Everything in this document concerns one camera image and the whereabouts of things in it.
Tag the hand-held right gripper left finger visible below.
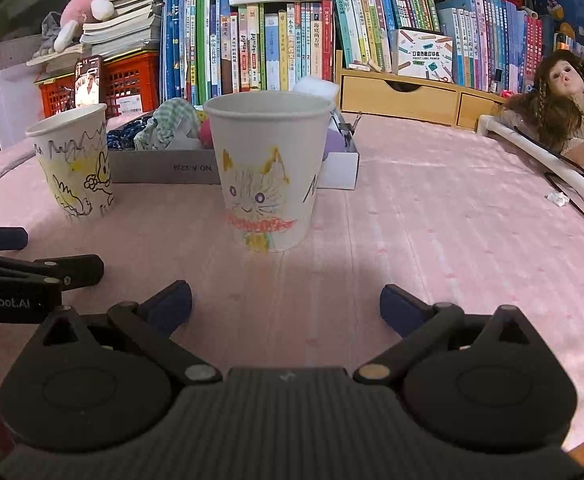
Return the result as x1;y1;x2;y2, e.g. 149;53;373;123
41;279;223;387

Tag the grey cloth toy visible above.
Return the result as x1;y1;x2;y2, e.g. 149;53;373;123
27;11;64;66

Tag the row of blue books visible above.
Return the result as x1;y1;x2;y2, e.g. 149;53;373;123
436;0;545;94

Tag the row of tall colourful books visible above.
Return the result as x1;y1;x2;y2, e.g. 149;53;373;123
160;0;335;106

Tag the white foam block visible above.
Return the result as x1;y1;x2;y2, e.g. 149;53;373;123
290;75;342;112

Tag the pink plush toy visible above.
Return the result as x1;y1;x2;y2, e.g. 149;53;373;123
54;0;122;54

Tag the white board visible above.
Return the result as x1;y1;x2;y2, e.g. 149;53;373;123
0;62;46;151

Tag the label printer box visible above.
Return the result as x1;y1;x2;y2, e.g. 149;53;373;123
390;28;455;84

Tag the grey cardboard box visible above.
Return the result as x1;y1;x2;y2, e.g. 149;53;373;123
106;109;361;191

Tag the row of books on organizer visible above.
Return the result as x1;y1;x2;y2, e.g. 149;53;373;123
324;0;440;69

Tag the green checked cloth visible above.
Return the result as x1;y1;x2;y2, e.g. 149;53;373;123
132;97;203;151

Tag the red plastic crate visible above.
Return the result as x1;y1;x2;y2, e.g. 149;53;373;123
36;51;161;120

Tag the dark blue patterned cloth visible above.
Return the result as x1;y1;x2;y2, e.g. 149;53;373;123
105;115;153;151

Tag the brown-haired doll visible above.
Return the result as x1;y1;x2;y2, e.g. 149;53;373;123
500;49;584;176

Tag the paper cup with cat drawing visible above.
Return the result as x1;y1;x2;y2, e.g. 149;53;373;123
202;90;337;254

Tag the black binder clip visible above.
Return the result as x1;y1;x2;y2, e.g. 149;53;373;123
338;111;364;150

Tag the white plastic pipe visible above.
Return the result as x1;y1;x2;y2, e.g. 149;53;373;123
476;113;584;207

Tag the paper cup with rabbit drawing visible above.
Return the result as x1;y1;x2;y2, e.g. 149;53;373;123
25;103;116;223

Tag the wooden drawer organizer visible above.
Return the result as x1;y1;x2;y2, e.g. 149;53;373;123
334;49;506;131

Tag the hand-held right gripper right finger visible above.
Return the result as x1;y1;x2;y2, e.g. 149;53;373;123
353;283;548;387

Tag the black cable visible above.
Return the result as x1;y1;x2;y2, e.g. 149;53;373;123
514;127;584;242

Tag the pink puffy bow cushion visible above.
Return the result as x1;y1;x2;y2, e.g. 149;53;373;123
196;112;215;149

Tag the purple plush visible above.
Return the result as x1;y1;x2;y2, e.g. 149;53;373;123
321;114;348;161

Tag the stack of lying books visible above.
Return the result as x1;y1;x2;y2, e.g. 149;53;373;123
26;0;165;73

